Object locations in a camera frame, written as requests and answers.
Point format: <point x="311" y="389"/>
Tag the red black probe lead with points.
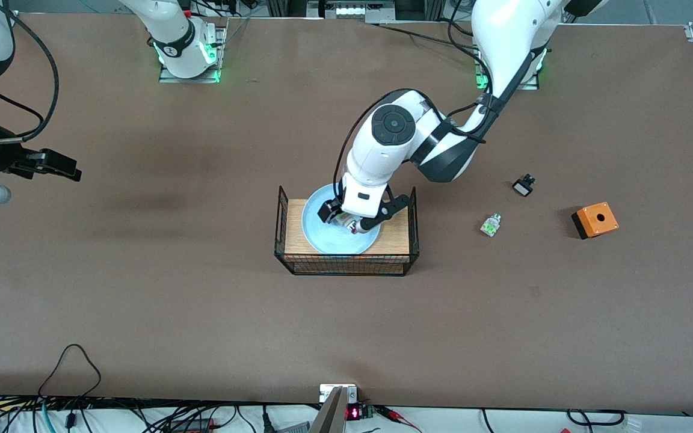
<point x="397" y="416"/>

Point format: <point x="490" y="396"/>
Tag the white device with lights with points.
<point x="351" y="11"/>

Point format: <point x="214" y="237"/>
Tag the silver camera mount bracket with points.
<point x="328" y="392"/>

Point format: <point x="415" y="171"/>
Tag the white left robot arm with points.
<point x="391" y="126"/>

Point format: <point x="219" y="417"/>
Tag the black white square button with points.
<point x="523" y="187"/>

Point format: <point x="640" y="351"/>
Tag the red push button switch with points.
<point x="352" y="227"/>

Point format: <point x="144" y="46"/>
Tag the light blue round plate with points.
<point x="331" y="240"/>

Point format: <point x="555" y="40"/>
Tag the red digit display module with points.
<point x="355" y="412"/>

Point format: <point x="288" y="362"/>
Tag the orange black button box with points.
<point x="598" y="219"/>

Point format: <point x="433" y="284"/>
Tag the grey metal bar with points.
<point x="329" y="415"/>

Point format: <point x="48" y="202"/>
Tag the green push button switch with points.
<point x="491" y="225"/>

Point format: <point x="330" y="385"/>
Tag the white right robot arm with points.
<point x="172" y="24"/>

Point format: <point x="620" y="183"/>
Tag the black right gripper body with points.
<point x="2" y="154"/>

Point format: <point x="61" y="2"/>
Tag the black power adapter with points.
<point x="193" y="425"/>

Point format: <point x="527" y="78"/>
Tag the wooden board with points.
<point x="397" y="237"/>

